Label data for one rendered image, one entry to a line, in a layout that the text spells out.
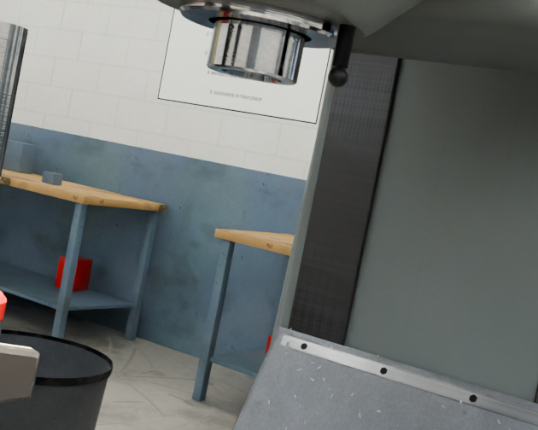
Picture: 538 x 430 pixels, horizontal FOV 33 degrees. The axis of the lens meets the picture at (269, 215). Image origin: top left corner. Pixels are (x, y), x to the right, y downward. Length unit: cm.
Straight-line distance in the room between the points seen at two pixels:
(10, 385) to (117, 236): 565
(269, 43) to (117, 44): 579
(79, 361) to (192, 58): 342
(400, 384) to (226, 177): 476
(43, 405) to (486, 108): 171
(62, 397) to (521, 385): 168
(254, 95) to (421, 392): 477
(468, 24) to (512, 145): 26
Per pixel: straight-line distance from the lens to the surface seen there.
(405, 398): 81
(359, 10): 44
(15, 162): 626
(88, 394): 240
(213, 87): 569
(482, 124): 81
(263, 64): 45
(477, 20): 55
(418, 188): 82
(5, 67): 39
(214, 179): 558
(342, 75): 44
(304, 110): 532
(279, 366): 86
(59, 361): 273
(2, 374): 39
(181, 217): 571
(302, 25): 44
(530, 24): 54
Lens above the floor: 124
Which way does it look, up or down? 3 degrees down
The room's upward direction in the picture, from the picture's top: 11 degrees clockwise
